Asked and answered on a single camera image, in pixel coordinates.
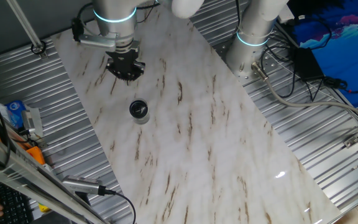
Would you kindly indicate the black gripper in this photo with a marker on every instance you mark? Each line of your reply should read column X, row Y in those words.
column 125, row 56

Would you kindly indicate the small clear glass jar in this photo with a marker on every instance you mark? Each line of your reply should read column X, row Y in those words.
column 141, row 121

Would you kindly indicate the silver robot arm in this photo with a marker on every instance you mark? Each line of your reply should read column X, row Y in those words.
column 113, row 12

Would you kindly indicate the slim aluminium pole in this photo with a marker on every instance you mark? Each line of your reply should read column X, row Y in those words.
column 23, row 23

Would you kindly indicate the white marble pattern board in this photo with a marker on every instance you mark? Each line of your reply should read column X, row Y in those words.
column 213, row 140

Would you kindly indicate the blue and white tissue pack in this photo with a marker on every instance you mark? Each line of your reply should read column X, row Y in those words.
column 15, row 113

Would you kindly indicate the yellow box with green button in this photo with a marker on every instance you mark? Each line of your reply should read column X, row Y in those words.
column 43, row 208

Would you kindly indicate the white power strip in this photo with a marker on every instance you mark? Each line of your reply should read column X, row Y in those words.
column 286, row 14

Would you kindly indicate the black keyboard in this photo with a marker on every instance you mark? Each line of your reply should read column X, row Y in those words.
column 11, row 202

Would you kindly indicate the black power adapter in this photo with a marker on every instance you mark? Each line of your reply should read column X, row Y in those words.
column 308, row 63

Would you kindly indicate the blue landscape picture mat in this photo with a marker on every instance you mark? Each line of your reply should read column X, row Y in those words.
column 353, row 53

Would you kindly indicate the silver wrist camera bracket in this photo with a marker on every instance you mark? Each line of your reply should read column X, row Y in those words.
column 98, row 40

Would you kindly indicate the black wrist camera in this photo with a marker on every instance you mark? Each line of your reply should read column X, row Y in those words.
column 78, row 29

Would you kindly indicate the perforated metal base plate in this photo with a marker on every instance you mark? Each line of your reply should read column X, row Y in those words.
column 269, row 65

